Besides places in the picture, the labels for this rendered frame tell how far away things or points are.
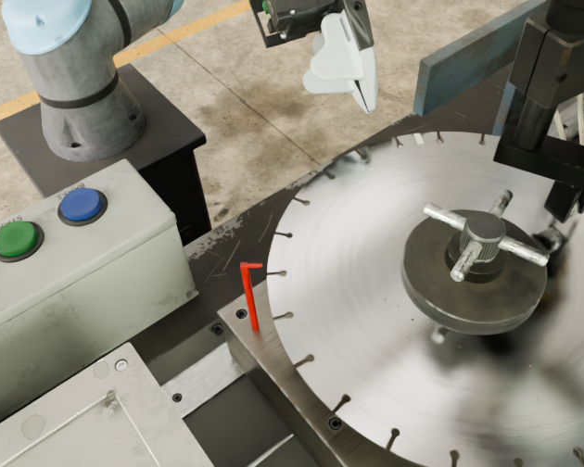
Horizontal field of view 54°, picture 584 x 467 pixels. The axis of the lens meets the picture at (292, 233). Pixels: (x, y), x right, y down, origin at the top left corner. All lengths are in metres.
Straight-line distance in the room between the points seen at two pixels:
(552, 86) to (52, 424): 0.44
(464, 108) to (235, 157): 1.13
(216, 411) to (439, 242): 0.30
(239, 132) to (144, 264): 1.46
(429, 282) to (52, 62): 0.57
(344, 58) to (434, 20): 2.09
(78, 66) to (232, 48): 1.66
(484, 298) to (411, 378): 0.08
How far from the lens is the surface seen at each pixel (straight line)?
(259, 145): 1.99
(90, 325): 0.65
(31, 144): 0.98
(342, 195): 0.52
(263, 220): 0.77
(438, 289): 0.46
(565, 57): 0.41
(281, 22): 0.55
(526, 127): 0.47
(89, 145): 0.90
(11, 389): 0.68
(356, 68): 0.55
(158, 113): 0.97
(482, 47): 0.66
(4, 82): 2.59
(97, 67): 0.86
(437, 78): 0.62
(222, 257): 0.74
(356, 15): 0.54
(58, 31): 0.81
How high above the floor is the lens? 1.34
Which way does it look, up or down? 51 degrees down
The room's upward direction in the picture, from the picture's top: 4 degrees counter-clockwise
